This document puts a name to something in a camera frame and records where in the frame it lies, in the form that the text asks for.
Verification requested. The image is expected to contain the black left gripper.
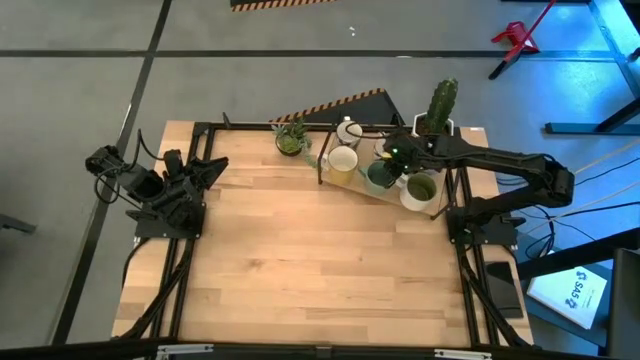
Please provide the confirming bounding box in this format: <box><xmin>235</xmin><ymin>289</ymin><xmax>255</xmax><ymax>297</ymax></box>
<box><xmin>162</xmin><ymin>148</ymin><xmax>230</xmax><ymax>199</ymax></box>

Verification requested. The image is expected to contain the white mug with blue leaves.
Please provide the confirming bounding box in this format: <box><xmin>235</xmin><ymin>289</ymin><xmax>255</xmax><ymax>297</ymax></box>
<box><xmin>372</xmin><ymin>137</ymin><xmax>394</xmax><ymax>160</ymax></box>
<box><xmin>334</xmin><ymin>115</ymin><xmax>365</xmax><ymax>151</ymax></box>

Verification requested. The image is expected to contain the white mug with green inside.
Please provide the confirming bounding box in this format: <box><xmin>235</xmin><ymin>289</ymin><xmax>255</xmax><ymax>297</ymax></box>
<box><xmin>397</xmin><ymin>172</ymin><xmax>439</xmax><ymax>213</ymax></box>

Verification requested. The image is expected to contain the light green mug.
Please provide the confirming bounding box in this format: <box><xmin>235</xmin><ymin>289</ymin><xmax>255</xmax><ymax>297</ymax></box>
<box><xmin>358</xmin><ymin>159</ymin><xmax>399</xmax><ymax>197</ymax></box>

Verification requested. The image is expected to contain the yellow mug with white handle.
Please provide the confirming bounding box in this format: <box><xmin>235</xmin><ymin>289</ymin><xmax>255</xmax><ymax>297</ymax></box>
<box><xmin>319</xmin><ymin>144</ymin><xmax>360</xmax><ymax>187</ymax></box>

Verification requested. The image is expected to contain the tall cactus in white pot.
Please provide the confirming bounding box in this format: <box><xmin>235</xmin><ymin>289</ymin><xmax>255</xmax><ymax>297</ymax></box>
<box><xmin>412</xmin><ymin>77</ymin><xmax>460</xmax><ymax>139</ymax></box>

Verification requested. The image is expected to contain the black ramp with hazard stripes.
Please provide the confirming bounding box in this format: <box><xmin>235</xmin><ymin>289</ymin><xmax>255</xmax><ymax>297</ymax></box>
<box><xmin>269</xmin><ymin>87</ymin><xmax>407</xmax><ymax>127</ymax></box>

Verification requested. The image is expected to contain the small succulent in pot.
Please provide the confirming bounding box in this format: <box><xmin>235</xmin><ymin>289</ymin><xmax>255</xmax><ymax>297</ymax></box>
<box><xmin>271</xmin><ymin>117</ymin><xmax>319</xmax><ymax>169</ymax></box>

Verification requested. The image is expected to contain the red and black broom stick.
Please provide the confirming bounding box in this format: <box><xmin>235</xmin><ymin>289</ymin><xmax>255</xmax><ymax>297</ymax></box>
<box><xmin>488</xmin><ymin>0</ymin><xmax>558</xmax><ymax>81</ymax></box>

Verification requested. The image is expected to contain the red dustpan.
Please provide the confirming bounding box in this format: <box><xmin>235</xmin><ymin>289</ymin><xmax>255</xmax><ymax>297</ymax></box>
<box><xmin>490</xmin><ymin>20</ymin><xmax>541</xmax><ymax>54</ymax></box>

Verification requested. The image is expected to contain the black smartphone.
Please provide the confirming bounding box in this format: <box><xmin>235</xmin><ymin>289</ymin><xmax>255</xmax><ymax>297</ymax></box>
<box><xmin>485</xmin><ymin>261</ymin><xmax>524</xmax><ymax>320</ymax></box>

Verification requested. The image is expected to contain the black mat with hazard stripes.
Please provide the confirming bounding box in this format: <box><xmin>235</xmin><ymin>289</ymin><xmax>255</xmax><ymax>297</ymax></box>
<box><xmin>229</xmin><ymin>0</ymin><xmax>339</xmax><ymax>13</ymax></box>

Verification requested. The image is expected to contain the white box with blue print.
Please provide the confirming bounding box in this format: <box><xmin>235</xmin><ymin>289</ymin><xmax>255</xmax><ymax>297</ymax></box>
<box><xmin>525</xmin><ymin>265</ymin><xmax>609</xmax><ymax>331</ymax></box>

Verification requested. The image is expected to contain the black rig bar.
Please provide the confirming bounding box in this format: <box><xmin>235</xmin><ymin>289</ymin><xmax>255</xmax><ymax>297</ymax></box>
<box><xmin>0</xmin><ymin>338</ymin><xmax>640</xmax><ymax>360</ymax></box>

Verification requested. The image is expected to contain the black computer monitor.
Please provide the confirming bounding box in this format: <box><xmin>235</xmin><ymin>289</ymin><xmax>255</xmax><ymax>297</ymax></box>
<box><xmin>606</xmin><ymin>248</ymin><xmax>640</xmax><ymax>360</ymax></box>

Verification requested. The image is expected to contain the black aluminium table frame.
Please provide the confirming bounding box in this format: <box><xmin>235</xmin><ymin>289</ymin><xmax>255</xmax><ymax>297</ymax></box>
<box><xmin>118</xmin><ymin>112</ymin><xmax>532</xmax><ymax>351</ymax></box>

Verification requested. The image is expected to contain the silver metal bracket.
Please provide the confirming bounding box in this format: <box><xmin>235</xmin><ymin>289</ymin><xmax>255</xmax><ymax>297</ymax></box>
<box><xmin>433</xmin><ymin>348</ymin><xmax>494</xmax><ymax>360</ymax></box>
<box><xmin>155</xmin><ymin>343</ymin><xmax>215</xmax><ymax>360</ymax></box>

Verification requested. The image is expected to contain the yellow floor cable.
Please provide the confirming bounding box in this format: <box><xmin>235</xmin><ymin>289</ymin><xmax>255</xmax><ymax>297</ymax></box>
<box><xmin>572</xmin><ymin>141</ymin><xmax>640</xmax><ymax>174</ymax></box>

